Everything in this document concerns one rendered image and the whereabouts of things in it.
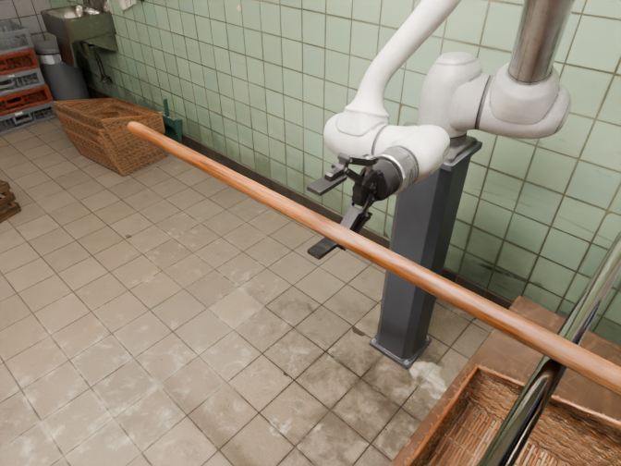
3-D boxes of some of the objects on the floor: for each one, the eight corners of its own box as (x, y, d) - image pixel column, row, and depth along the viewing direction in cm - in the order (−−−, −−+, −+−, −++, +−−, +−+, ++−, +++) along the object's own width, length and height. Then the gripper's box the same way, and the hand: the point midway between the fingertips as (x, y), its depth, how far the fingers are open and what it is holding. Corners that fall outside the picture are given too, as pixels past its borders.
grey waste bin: (100, 104, 424) (81, 43, 390) (60, 116, 403) (37, 53, 368) (81, 94, 444) (63, 35, 410) (43, 105, 423) (20, 43, 388)
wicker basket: (115, 182, 313) (103, 146, 296) (70, 159, 340) (58, 125, 323) (169, 155, 344) (163, 121, 327) (126, 136, 371) (116, 104, 354)
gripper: (408, 123, 79) (332, 167, 67) (393, 233, 94) (328, 287, 82) (374, 111, 83) (295, 152, 70) (364, 219, 98) (298, 268, 86)
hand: (317, 222), depth 77 cm, fingers open, 13 cm apart
